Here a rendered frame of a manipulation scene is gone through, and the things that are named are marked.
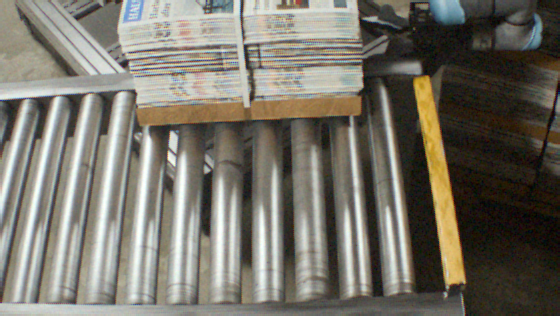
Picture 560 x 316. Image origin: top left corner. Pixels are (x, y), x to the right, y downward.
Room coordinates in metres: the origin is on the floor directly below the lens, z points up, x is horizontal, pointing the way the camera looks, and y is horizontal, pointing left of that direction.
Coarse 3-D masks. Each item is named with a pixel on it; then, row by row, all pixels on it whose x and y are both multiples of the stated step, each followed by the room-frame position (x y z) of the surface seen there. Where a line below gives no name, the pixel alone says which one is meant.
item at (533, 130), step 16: (544, 64) 1.21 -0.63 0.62; (448, 112) 1.30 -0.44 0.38; (464, 112) 1.28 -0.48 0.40; (480, 112) 1.26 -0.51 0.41; (512, 128) 1.23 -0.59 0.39; (528, 128) 1.21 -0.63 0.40; (544, 128) 1.19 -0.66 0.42; (464, 176) 1.27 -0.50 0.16; (480, 176) 1.25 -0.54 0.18; (512, 192) 1.21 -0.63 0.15; (528, 192) 1.19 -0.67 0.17; (544, 192) 1.17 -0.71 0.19
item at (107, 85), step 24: (384, 72) 1.03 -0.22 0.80; (408, 72) 1.02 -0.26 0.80; (0, 96) 1.08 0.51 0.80; (24, 96) 1.07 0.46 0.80; (48, 96) 1.06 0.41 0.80; (72, 96) 1.06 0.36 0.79; (408, 96) 1.02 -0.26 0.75; (72, 120) 1.06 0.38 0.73; (288, 120) 1.03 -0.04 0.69; (360, 120) 1.02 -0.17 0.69
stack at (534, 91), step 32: (544, 0) 1.22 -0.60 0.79; (544, 32) 1.22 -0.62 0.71; (448, 64) 1.31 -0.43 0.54; (480, 64) 1.28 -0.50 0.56; (512, 64) 1.24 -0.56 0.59; (448, 96) 1.30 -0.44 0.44; (480, 96) 1.27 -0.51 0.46; (512, 96) 1.23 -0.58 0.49; (544, 96) 1.20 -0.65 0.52; (448, 128) 1.31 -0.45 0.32; (480, 128) 1.27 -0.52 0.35; (448, 160) 1.30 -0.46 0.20; (480, 160) 1.26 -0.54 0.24; (512, 160) 1.22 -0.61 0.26; (544, 160) 1.19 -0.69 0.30; (480, 192) 1.25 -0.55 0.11; (512, 224) 1.20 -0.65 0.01; (544, 224) 1.18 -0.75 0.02
